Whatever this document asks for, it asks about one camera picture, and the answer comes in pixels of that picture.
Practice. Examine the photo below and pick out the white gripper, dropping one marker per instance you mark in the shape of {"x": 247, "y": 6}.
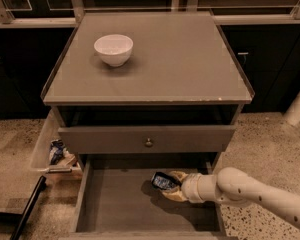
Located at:
{"x": 190, "y": 188}

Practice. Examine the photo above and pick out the blue pepsi can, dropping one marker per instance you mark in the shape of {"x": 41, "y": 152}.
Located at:
{"x": 164, "y": 181}

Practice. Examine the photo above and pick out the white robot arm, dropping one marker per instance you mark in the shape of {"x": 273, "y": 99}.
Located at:
{"x": 231, "y": 186}

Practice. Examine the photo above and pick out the round metal drawer knob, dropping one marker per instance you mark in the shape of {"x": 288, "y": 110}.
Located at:
{"x": 149, "y": 142}

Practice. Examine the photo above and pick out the grey top drawer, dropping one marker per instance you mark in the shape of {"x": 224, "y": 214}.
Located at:
{"x": 131, "y": 139}

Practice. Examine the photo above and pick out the open grey middle drawer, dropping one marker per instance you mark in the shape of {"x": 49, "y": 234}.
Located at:
{"x": 116, "y": 201}

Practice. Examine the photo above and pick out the grey drawer cabinet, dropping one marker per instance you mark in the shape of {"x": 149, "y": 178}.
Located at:
{"x": 181, "y": 72}

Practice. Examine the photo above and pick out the blue snack bag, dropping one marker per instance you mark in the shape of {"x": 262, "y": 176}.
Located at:
{"x": 56, "y": 151}

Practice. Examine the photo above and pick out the clear plastic bin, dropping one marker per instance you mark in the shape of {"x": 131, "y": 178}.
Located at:
{"x": 40, "y": 155}

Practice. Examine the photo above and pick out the black pole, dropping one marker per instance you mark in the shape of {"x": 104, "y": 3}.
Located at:
{"x": 40, "y": 186}

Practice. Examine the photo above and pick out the white ceramic bowl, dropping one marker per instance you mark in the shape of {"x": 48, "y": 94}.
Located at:
{"x": 114, "y": 49}

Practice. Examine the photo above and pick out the right cabinet handle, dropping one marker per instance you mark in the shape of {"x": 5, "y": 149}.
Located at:
{"x": 242, "y": 57}

